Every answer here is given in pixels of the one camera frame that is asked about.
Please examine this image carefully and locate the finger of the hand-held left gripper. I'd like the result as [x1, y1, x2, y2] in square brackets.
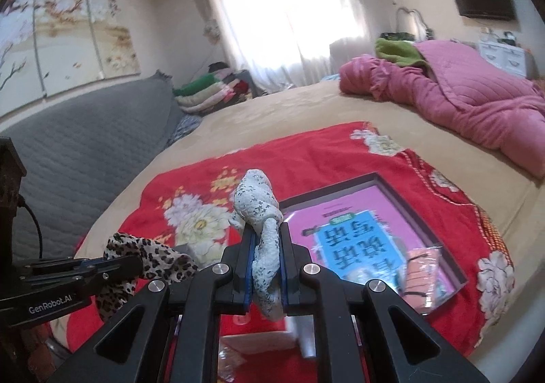
[25, 254, 144, 297]
[16, 256, 108, 278]

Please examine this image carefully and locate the leopard print cloth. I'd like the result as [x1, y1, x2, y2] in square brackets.
[96, 232, 199, 322]

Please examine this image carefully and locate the red floral blanket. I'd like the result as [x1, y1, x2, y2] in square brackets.
[49, 122, 516, 383]

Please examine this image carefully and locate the beige bed sheet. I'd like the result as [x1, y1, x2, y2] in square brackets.
[49, 78, 545, 358]

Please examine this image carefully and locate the white curtain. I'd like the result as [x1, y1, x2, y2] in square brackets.
[198, 0, 379, 90]

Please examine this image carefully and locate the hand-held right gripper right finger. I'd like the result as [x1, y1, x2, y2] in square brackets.
[278, 233, 488, 383]

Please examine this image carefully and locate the pink quilt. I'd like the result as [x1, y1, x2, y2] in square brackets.
[339, 40, 545, 177]

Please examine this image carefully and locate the black cable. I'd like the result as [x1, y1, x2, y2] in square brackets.
[19, 198, 43, 258]

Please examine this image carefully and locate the dark blue patterned cloth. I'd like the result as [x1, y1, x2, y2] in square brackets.
[168, 114, 203, 145]

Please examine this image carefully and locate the grey quilted headboard cover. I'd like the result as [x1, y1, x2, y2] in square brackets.
[0, 72, 184, 264]

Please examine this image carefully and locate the green cloth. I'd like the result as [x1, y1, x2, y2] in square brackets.
[375, 38, 429, 68]

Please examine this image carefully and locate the metal tube frame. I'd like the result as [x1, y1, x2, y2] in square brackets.
[396, 6, 429, 41]

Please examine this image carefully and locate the floral wall painting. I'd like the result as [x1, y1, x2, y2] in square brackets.
[0, 0, 141, 120]

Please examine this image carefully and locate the beige item in plastic bag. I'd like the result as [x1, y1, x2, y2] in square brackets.
[219, 344, 248, 379]

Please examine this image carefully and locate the white dresser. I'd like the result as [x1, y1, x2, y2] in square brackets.
[479, 31, 529, 77]

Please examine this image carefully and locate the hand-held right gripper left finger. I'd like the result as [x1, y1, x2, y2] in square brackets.
[45, 233, 257, 383]

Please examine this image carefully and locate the grey spotted cloth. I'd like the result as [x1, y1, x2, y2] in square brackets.
[232, 169, 284, 322]

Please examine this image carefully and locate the stack of folded clothes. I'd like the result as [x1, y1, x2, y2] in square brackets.
[172, 63, 256, 113]

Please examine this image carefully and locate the pink book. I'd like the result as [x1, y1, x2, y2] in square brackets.
[285, 185, 454, 303]

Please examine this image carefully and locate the pink socks packet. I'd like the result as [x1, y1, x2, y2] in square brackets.
[400, 244, 446, 307]

